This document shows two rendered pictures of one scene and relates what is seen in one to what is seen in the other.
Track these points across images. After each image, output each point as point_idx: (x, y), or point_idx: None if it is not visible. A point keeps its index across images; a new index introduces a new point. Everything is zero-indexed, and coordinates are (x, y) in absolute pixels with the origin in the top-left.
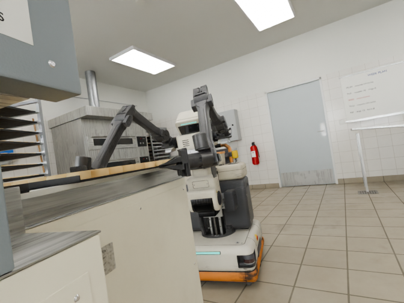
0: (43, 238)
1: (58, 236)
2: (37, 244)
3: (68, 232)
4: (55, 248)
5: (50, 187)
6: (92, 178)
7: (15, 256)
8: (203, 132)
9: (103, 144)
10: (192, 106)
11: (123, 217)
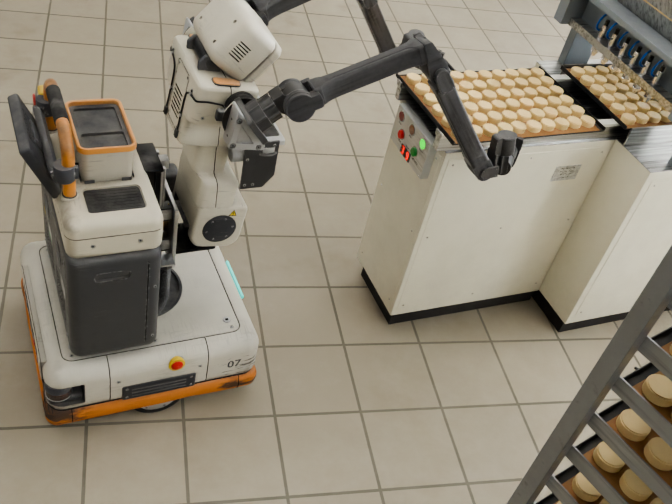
0: (551, 70)
1: (547, 67)
2: (553, 67)
3: (544, 67)
4: (549, 61)
5: (551, 75)
6: (531, 68)
7: (558, 66)
8: (417, 29)
9: (470, 121)
10: (377, 1)
11: None
